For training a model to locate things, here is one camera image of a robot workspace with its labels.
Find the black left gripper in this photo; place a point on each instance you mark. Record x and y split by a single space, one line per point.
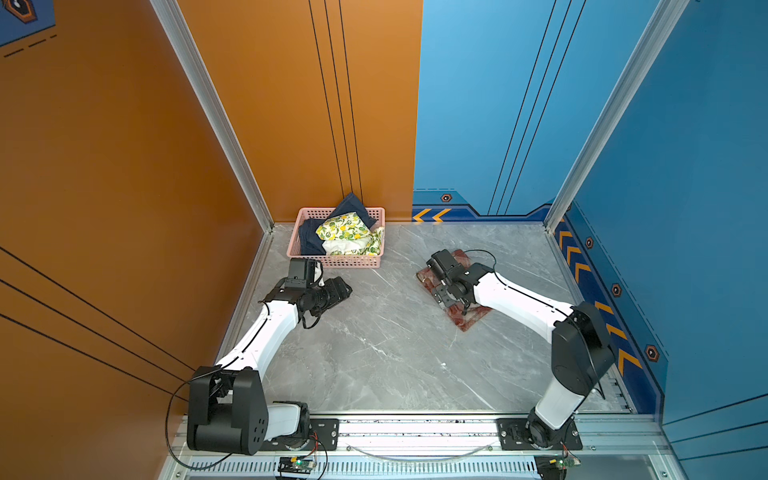
336 292

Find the lemon print skirt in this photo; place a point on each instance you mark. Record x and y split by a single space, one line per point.
351 226

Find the green circuit board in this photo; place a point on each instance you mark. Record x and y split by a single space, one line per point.
297 467

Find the right circuit board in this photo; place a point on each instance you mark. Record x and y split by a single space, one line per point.
555 468

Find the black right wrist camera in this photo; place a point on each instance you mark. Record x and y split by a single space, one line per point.
444 266

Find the dark navy skirt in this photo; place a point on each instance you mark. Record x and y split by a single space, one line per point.
309 241

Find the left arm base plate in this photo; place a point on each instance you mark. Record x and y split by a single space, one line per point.
326 429

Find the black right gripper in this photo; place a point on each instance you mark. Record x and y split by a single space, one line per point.
441 296

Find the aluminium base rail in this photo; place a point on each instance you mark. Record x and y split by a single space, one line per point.
437 445

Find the aluminium right corner post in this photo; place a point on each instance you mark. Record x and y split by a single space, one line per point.
655 35

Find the aluminium left corner post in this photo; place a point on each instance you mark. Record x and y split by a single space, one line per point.
177 31

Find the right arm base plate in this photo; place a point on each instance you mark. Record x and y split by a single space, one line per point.
510 433

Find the red plaid skirt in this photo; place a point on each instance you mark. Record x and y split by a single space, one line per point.
463 320

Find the pink perforated plastic basket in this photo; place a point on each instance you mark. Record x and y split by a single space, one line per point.
333 261

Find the aluminium corner post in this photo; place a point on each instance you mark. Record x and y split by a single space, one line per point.
655 35
177 31

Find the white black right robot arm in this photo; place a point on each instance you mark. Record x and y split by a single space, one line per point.
581 347

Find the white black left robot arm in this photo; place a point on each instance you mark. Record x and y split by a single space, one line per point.
228 411

